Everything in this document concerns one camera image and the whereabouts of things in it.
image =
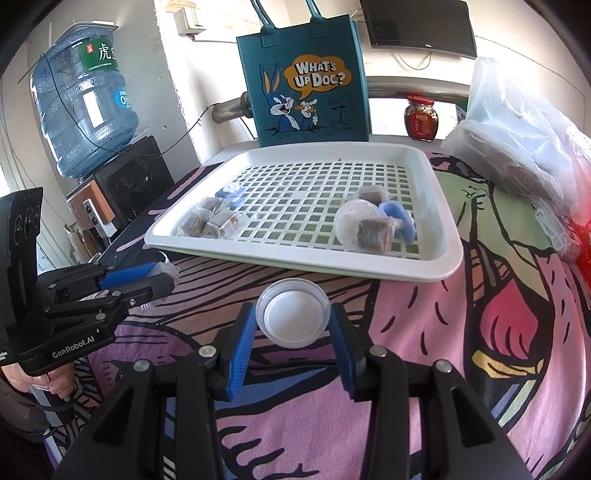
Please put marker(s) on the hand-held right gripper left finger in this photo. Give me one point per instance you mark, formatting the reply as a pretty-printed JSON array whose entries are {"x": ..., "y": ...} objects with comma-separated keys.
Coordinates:
[{"x": 242, "y": 353}]

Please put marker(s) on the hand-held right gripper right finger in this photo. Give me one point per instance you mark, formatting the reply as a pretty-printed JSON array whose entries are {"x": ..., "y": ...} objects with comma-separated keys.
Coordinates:
[{"x": 345, "y": 357}]

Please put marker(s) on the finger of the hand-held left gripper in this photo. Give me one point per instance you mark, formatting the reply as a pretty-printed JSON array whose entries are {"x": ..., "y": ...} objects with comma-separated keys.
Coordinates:
[
  {"x": 152, "y": 290},
  {"x": 127, "y": 276}
]

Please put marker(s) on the white round lid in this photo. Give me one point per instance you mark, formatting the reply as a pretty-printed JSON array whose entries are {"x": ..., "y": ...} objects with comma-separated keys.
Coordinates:
[{"x": 293, "y": 318}]

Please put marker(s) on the clear brown snack packet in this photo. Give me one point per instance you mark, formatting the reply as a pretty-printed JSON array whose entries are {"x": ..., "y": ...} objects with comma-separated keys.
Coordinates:
[
  {"x": 374, "y": 233},
  {"x": 226, "y": 225},
  {"x": 210, "y": 204},
  {"x": 197, "y": 226},
  {"x": 369, "y": 194}
]

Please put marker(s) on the blue and white clip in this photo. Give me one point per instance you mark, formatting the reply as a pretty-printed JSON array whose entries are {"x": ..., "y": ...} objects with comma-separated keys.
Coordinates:
[{"x": 233, "y": 196}]

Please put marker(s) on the small clear plastic cup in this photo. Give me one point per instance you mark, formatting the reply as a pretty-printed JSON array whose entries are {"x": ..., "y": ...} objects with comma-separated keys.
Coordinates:
[{"x": 348, "y": 219}]

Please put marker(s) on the white perforated plastic tray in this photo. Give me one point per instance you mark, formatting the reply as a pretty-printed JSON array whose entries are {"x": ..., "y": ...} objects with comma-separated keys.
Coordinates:
[{"x": 443, "y": 258}]

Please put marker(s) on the blue plastic clip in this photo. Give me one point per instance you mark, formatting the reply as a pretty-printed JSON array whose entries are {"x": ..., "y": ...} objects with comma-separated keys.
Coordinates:
[{"x": 397, "y": 210}]

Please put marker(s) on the person's left forearm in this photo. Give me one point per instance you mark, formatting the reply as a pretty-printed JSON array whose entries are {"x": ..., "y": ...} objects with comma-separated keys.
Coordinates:
[{"x": 18, "y": 410}]

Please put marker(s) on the person's left hand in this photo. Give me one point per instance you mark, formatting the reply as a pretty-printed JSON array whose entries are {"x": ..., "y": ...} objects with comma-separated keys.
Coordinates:
[{"x": 60, "y": 381}]

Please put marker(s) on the cardboard box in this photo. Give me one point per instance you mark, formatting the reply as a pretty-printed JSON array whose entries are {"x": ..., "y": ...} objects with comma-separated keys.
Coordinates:
[{"x": 78, "y": 242}]

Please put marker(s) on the light green tray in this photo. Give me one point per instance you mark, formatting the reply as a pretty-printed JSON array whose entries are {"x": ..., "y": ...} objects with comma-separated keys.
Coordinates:
[{"x": 258, "y": 265}]

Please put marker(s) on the black water dispenser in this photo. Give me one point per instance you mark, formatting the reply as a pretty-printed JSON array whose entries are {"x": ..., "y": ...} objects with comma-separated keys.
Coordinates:
[{"x": 134, "y": 180}]

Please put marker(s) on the printed blanket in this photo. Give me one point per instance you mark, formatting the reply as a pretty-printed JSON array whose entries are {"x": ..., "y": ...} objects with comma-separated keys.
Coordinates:
[{"x": 461, "y": 369}]

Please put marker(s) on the blue water jug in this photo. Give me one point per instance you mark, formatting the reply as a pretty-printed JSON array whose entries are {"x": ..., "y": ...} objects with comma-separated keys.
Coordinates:
[{"x": 83, "y": 106}]

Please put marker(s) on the red-lidded glass jar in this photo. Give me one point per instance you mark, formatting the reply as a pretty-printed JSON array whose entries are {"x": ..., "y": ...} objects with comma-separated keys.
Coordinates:
[{"x": 420, "y": 120}]

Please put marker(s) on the teal cartoon tote bag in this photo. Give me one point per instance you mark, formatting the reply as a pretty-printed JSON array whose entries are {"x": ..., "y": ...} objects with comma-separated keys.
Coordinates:
[{"x": 304, "y": 92}]

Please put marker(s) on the red plastic bag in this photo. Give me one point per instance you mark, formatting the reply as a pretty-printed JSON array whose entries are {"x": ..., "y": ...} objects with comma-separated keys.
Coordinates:
[{"x": 582, "y": 237}]

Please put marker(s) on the translucent plastic bag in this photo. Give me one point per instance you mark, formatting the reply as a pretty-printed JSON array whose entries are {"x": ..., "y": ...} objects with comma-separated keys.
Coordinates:
[{"x": 517, "y": 138}]

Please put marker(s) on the wall switch box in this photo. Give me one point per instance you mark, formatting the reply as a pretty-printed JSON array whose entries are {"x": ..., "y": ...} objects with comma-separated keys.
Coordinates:
[{"x": 189, "y": 21}]

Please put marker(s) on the black wall television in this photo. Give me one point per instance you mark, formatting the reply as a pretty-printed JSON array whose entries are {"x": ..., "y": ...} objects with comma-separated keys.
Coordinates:
[{"x": 415, "y": 23}]

